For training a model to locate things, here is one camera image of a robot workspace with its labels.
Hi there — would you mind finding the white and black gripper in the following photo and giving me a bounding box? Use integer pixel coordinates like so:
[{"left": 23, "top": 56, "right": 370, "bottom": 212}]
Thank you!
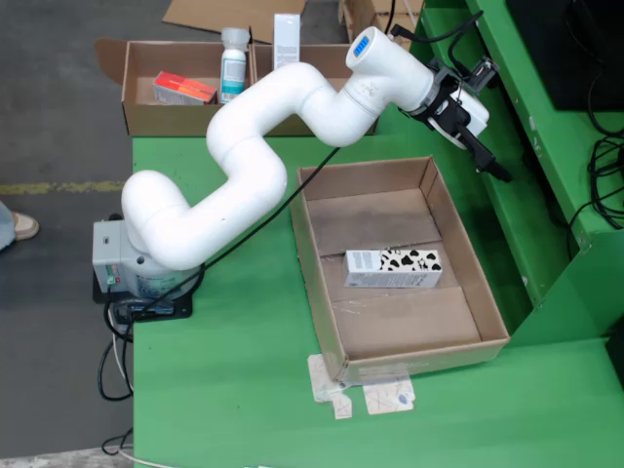
[{"left": 422, "top": 87, "right": 514, "bottom": 183}]

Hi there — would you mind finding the cow print hand cream box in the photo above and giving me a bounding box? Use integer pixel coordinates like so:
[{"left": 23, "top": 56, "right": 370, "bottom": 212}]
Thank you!
[{"left": 343, "top": 248, "right": 444, "bottom": 289}]

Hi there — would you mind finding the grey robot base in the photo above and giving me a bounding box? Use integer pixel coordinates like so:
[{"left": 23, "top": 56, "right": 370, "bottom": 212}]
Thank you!
[{"left": 92, "top": 216, "right": 206, "bottom": 298}]

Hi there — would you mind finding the printed cardboard shipping box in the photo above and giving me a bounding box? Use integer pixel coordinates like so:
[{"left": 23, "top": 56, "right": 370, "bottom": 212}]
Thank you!
[{"left": 372, "top": 0, "right": 424, "bottom": 38}]

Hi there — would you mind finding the large shallow cardboard tray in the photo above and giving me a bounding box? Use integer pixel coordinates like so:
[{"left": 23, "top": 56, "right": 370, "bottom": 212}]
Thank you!
[{"left": 291, "top": 155, "right": 511, "bottom": 384}]

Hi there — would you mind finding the open brown cardboard box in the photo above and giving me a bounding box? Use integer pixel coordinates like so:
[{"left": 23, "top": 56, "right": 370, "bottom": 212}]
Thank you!
[{"left": 252, "top": 42, "right": 383, "bottom": 137}]

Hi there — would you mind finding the plain cardboard shipping box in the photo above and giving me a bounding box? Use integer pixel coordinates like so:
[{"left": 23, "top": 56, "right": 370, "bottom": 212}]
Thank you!
[{"left": 340, "top": 0, "right": 376, "bottom": 43}]

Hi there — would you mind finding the tall white product box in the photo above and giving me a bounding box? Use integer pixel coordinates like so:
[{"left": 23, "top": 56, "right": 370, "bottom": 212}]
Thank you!
[{"left": 272, "top": 13, "right": 302, "bottom": 72}]

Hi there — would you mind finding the black box-shaped object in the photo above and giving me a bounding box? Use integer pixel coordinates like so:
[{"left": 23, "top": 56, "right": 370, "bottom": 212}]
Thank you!
[{"left": 604, "top": 321, "right": 624, "bottom": 397}]

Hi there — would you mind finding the flat cardboard sheet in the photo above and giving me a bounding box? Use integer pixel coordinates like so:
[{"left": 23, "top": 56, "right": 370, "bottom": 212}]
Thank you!
[{"left": 162, "top": 0, "right": 308, "bottom": 46}]

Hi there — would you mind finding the cardboard box with side flap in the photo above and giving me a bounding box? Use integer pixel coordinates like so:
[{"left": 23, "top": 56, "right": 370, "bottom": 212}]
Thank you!
[{"left": 94, "top": 38, "right": 258, "bottom": 137}]

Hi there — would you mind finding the red orange product box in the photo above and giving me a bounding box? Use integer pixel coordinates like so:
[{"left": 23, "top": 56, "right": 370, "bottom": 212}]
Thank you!
[{"left": 152, "top": 71, "right": 219, "bottom": 106}]

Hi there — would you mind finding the black monitor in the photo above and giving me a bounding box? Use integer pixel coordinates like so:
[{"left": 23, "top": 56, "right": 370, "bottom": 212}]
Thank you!
[{"left": 505, "top": 0, "right": 624, "bottom": 112}]

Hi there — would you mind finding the green metal shelf rack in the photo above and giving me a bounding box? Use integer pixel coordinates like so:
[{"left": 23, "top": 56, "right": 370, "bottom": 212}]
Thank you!
[{"left": 404, "top": 0, "right": 624, "bottom": 348}]

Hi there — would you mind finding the flattened printed carton piece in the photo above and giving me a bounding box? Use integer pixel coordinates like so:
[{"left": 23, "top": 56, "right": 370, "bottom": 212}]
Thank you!
[
  {"left": 363, "top": 375, "right": 417, "bottom": 416},
  {"left": 306, "top": 353, "right": 354, "bottom": 421}
]

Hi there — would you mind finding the white bottle with teal label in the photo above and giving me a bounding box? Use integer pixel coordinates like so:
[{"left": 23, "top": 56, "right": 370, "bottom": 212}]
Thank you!
[{"left": 218, "top": 26, "right": 252, "bottom": 105}]

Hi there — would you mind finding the beige shoe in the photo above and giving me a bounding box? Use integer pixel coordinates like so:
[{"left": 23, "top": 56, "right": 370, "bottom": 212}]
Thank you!
[{"left": 12, "top": 212, "right": 41, "bottom": 241}]

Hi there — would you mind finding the blue jeans leg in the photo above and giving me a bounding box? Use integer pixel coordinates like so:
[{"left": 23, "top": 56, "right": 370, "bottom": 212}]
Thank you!
[{"left": 0, "top": 200, "right": 17, "bottom": 254}]

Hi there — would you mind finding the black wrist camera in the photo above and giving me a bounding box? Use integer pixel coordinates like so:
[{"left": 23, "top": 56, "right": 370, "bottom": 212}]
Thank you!
[{"left": 457, "top": 55, "right": 499, "bottom": 92}]

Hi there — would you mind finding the black cable bundle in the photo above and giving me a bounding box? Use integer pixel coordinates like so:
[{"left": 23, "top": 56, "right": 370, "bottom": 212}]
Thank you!
[{"left": 565, "top": 62, "right": 624, "bottom": 254}]

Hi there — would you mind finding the long black camera cable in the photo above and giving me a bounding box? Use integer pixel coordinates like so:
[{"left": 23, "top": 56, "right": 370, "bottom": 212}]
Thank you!
[{"left": 109, "top": 10, "right": 487, "bottom": 323}]

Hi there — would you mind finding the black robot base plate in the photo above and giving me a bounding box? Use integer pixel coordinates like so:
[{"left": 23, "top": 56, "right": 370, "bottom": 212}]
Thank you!
[{"left": 92, "top": 270, "right": 195, "bottom": 322}]

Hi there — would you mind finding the white thin cable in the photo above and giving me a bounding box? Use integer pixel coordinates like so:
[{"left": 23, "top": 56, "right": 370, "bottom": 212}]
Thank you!
[{"left": 107, "top": 309, "right": 162, "bottom": 468}]

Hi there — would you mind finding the black power cable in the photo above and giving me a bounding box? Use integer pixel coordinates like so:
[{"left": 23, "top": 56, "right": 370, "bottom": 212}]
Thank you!
[{"left": 98, "top": 292, "right": 137, "bottom": 457}]

